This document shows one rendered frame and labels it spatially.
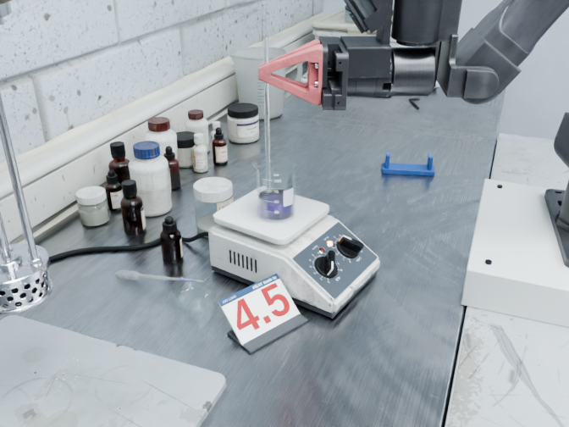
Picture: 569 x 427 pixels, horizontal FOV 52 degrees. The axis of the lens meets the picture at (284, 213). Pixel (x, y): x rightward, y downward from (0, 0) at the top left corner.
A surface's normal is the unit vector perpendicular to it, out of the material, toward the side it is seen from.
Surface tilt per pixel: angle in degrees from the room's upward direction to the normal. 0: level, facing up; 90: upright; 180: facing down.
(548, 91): 90
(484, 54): 93
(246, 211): 0
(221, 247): 90
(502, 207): 3
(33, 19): 90
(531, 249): 3
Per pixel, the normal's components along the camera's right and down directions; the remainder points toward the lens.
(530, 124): -0.36, 0.43
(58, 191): 0.93, 0.17
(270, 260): -0.56, 0.38
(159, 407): 0.00, -0.89
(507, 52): 0.00, 0.53
